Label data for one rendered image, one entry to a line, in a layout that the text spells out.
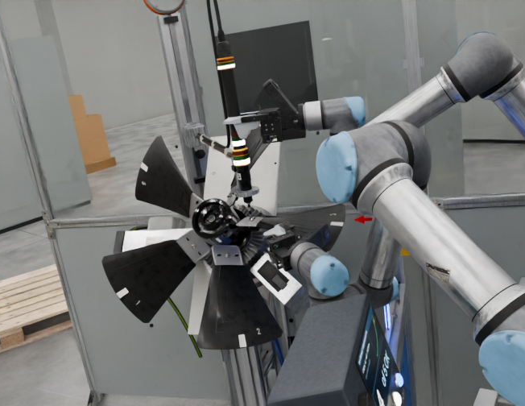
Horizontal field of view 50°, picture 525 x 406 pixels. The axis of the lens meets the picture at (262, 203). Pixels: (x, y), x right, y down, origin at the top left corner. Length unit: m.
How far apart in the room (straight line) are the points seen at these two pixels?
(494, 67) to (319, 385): 0.82
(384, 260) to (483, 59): 0.47
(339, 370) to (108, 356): 2.34
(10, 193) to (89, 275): 4.21
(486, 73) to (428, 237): 0.51
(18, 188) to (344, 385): 6.43
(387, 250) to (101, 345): 2.05
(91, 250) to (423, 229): 2.08
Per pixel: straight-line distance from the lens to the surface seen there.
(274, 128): 1.47
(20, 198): 7.03
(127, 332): 2.89
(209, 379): 2.83
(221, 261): 1.56
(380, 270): 1.24
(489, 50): 1.33
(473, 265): 0.88
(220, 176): 1.94
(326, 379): 0.76
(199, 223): 1.58
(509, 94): 1.45
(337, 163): 0.96
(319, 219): 1.53
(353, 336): 0.83
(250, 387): 1.96
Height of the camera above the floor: 1.67
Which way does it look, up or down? 16 degrees down
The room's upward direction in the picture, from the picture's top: 9 degrees counter-clockwise
